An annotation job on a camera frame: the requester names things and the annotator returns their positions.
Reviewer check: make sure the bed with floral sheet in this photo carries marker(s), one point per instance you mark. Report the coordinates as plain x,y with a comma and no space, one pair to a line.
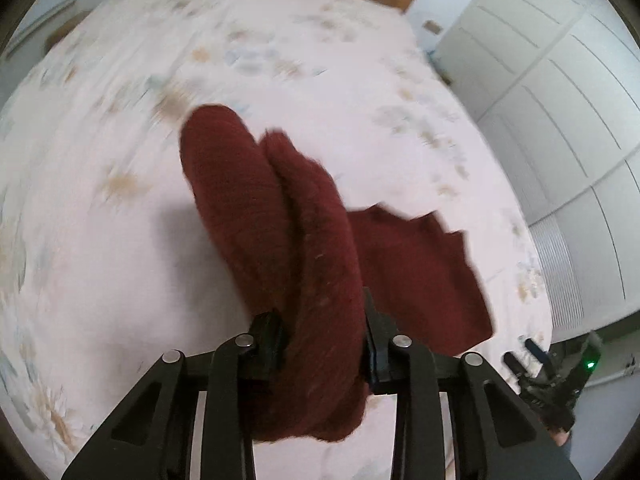
125,240

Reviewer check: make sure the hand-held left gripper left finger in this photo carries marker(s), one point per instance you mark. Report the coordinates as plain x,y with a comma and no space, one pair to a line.
271,340

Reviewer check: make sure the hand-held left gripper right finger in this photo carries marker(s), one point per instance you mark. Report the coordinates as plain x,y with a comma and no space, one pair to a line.
372,355

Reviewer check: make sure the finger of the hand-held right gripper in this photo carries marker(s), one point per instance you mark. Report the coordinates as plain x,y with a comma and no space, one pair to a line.
535,350
514,366

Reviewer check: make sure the dark red knit sweater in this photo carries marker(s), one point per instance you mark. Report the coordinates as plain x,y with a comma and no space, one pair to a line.
280,240

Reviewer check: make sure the wall socket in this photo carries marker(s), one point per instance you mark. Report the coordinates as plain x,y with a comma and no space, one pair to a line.
432,26

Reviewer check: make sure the white wardrobe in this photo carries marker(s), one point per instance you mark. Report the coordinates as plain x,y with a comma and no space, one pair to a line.
555,85

